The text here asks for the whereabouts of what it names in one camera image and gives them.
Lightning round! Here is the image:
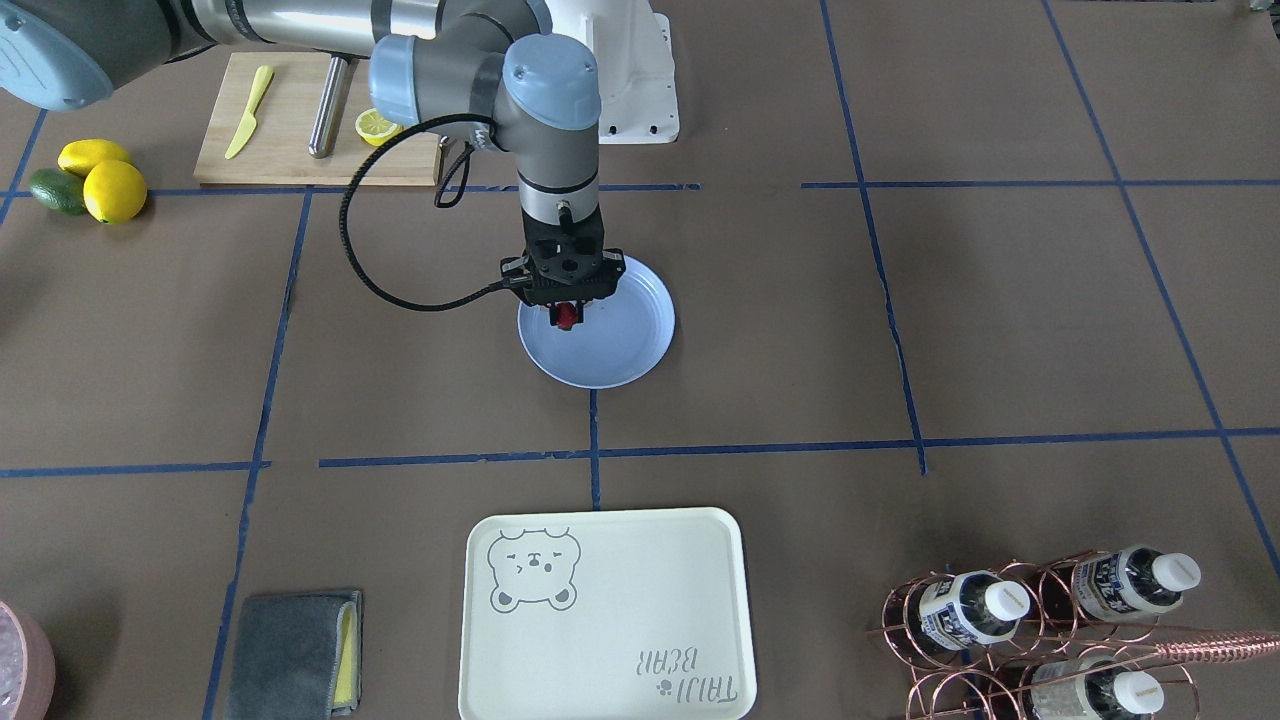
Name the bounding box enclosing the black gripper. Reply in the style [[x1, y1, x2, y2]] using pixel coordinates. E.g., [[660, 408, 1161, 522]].
[[547, 299, 591, 323]]

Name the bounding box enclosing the red strawberry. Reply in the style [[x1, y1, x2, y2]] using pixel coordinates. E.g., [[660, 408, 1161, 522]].
[[553, 302, 580, 332]]

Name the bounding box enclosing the blue plate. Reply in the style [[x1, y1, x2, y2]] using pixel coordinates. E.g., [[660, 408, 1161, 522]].
[[516, 256, 677, 389]]

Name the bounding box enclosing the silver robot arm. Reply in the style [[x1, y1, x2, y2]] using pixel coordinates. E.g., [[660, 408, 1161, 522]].
[[3, 1, 625, 324]]

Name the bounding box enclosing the lemon half slice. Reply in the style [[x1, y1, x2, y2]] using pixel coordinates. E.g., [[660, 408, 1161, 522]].
[[353, 108, 404, 149]]

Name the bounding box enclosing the cream bear tray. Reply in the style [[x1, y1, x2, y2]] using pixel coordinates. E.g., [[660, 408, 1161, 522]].
[[458, 507, 758, 719]]

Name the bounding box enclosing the steel muddler black cap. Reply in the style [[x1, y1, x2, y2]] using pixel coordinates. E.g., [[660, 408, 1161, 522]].
[[308, 54, 355, 159]]

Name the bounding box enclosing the wooden cutting board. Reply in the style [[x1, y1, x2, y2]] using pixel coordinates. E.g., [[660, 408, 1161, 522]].
[[193, 53, 463, 188]]

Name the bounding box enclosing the yellow plastic knife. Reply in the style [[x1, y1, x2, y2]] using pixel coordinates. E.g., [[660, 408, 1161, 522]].
[[223, 65, 275, 160]]

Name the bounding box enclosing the grey folded cloth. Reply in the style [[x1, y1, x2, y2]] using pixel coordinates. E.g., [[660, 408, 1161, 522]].
[[224, 588, 364, 719]]

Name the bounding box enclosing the yellow lemon front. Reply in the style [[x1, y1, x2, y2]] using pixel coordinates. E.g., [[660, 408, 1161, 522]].
[[83, 160, 148, 224]]

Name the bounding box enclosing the yellow lemon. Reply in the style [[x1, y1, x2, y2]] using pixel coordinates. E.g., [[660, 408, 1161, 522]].
[[83, 160, 148, 224], [58, 138, 133, 178]]

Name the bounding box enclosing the tea bottle white cap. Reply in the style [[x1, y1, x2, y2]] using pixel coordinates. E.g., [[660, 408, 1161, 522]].
[[905, 571, 1033, 655]]

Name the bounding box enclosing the yellow lemon back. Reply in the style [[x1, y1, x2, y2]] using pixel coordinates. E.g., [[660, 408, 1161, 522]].
[[58, 138, 133, 178]]

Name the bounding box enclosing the green lime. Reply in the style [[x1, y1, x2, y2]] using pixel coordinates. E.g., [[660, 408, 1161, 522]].
[[28, 168, 87, 217]]

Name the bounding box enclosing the pink bowl of ice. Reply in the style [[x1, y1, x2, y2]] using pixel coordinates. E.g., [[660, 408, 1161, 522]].
[[1, 602, 56, 719]]

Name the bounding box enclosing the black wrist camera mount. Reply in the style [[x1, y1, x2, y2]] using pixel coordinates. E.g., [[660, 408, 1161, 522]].
[[500, 233, 627, 306]]

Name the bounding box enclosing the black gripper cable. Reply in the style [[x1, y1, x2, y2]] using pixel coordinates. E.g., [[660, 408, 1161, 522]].
[[338, 111, 521, 313]]

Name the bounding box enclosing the white pedestal column base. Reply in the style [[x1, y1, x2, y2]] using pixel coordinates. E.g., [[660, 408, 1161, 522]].
[[547, 1, 681, 146]]

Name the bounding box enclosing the copper wire bottle rack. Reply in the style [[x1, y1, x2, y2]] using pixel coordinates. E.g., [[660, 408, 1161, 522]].
[[873, 551, 1231, 719]]

